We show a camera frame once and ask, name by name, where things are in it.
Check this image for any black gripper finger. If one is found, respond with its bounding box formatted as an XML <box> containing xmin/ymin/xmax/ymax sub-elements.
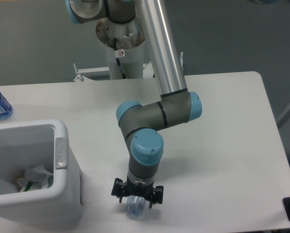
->
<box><xmin>145</xmin><ymin>185</ymin><xmax>164</xmax><ymax>209</ymax></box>
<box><xmin>111</xmin><ymin>178</ymin><xmax>129</xmax><ymax>203</ymax></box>

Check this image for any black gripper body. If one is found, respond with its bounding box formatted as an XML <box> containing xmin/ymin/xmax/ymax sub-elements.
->
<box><xmin>124</xmin><ymin>181</ymin><xmax>157</xmax><ymax>201</ymax></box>

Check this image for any clear plastic bottle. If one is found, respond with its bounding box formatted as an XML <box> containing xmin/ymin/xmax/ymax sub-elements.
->
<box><xmin>125</xmin><ymin>196</ymin><xmax>148</xmax><ymax>221</ymax></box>

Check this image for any white paper wrapper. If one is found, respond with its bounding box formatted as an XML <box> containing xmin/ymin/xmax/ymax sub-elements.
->
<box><xmin>24</xmin><ymin>165</ymin><xmax>53</xmax><ymax>183</ymax></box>

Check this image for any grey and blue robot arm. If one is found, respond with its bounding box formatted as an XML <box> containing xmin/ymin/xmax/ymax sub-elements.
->
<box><xmin>65</xmin><ymin>0</ymin><xmax>202</xmax><ymax>205</ymax></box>

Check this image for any trash inside the can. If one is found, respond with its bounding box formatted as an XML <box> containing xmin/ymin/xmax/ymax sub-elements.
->
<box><xmin>17</xmin><ymin>175</ymin><xmax>54</xmax><ymax>192</ymax></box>

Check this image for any white plastic trash can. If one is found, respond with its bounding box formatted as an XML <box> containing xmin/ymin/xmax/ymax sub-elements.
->
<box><xmin>0</xmin><ymin>119</ymin><xmax>83</xmax><ymax>226</ymax></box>

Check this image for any white metal base frame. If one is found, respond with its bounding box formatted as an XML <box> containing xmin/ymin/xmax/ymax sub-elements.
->
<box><xmin>73</xmin><ymin>51</ymin><xmax>186</xmax><ymax>82</ymax></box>

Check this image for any black cable on pedestal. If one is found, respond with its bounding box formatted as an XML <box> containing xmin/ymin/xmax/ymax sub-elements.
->
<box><xmin>113</xmin><ymin>37</ymin><xmax>127</xmax><ymax>79</ymax></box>

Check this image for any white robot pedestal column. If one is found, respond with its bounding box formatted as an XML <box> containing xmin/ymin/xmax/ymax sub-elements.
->
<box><xmin>96</xmin><ymin>15</ymin><xmax>145</xmax><ymax>80</ymax></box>

